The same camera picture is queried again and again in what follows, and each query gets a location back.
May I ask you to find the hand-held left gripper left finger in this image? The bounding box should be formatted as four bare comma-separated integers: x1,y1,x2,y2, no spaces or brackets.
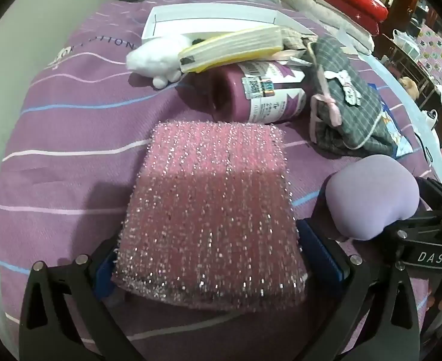
18,233,146,361

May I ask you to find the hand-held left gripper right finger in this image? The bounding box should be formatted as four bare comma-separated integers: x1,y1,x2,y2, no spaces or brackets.
296,216,420,361

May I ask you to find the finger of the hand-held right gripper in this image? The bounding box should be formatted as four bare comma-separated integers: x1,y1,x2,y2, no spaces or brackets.
414,176,442,215
384,211,442,241

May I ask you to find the purple soft squishy toy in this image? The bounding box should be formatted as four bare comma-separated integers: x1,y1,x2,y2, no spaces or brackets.
325,155,420,241

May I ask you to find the blue printed packet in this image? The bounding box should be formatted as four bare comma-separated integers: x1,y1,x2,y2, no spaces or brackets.
367,83,415,159

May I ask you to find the grey plaid pouch with bow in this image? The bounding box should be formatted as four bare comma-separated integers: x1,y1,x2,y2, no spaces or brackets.
307,37,396,156

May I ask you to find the pink glitter sponge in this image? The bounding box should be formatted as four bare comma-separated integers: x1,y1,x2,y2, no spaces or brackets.
111,120,309,313

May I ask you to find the yellow cloth packet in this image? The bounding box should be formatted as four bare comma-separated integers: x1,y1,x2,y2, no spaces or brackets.
178,26,285,74

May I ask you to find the white plush toy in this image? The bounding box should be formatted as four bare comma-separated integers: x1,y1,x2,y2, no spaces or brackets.
126,34,193,89

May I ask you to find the white cardboard box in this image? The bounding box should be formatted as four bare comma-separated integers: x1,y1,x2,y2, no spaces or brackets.
142,3,315,46

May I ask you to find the white plastic container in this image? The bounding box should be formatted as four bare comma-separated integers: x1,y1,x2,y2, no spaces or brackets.
423,108,440,129

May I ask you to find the clear plastic sheet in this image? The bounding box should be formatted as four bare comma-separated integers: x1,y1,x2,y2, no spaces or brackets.
375,56,442,189

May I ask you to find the golden dog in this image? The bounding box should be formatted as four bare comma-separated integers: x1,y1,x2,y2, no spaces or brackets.
399,77,420,99

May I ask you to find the purple striped bed sheet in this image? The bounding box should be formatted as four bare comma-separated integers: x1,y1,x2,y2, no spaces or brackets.
0,0,442,361

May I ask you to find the pink patterned box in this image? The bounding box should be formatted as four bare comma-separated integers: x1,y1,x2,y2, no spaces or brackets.
418,23,442,79

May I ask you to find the small white plastic bag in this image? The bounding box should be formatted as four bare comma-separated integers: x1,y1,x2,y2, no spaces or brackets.
392,28,420,61

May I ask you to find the purple labelled bottle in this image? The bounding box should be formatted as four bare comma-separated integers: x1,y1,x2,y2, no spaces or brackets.
208,60,312,124

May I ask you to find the beige folded quilt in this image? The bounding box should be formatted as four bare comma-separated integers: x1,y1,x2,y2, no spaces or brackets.
270,0,375,53

